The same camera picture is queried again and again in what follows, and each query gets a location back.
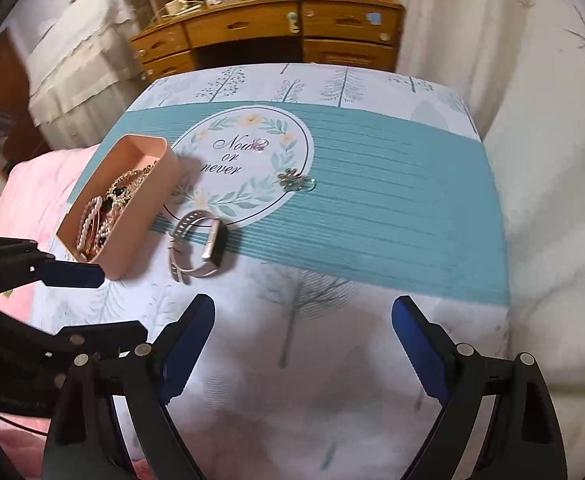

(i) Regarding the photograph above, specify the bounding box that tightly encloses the gold rhinestone bracelet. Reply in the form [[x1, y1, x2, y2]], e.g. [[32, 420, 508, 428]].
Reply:
[[103, 162, 162, 207]]

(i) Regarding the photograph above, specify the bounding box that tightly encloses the white lace-covered furniture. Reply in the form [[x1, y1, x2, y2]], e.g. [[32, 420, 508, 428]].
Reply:
[[26, 0, 149, 150]]

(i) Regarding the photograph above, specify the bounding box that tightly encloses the wooden desk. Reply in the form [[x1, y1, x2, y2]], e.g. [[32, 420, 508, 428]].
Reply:
[[131, 0, 406, 84]]

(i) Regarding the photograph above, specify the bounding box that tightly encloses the pink plastic box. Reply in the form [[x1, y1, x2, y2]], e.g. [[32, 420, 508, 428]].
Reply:
[[54, 133, 180, 281]]

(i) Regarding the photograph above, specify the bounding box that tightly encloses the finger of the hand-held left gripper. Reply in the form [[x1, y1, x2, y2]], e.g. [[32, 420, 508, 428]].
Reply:
[[0, 233, 106, 290], [22, 319, 149, 361]]

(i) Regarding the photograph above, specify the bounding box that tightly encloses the tree print tablecloth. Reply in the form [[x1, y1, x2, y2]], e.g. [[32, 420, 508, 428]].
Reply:
[[31, 62, 514, 480]]

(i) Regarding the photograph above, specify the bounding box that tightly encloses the pink quilt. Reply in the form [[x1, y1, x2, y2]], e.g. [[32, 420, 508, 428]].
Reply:
[[0, 144, 106, 306]]

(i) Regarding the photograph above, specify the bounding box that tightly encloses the smartwatch with pale band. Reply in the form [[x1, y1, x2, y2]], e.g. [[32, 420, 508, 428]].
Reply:
[[167, 209, 231, 284]]

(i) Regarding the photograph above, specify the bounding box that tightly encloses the white pearl necklace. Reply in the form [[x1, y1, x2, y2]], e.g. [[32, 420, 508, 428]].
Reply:
[[74, 197, 107, 262]]

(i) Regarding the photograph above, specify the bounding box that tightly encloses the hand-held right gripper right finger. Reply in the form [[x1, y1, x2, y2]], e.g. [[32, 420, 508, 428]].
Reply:
[[391, 295, 569, 480]]

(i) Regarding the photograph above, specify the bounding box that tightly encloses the black bead bracelet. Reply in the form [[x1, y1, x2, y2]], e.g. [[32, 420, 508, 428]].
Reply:
[[100, 184, 129, 213]]

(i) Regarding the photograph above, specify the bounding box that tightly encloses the white floral curtain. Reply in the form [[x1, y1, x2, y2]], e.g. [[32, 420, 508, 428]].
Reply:
[[391, 0, 585, 397]]

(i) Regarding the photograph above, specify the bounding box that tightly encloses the black cable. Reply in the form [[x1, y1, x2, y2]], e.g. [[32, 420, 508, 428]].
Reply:
[[0, 412, 50, 433]]

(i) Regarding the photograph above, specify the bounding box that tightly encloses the silver flower crystal brooch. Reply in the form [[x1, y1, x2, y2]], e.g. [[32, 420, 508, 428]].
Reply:
[[278, 166, 318, 193]]

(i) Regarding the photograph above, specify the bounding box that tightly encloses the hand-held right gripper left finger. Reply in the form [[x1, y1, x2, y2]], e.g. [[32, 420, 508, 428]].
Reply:
[[41, 293, 217, 480]]

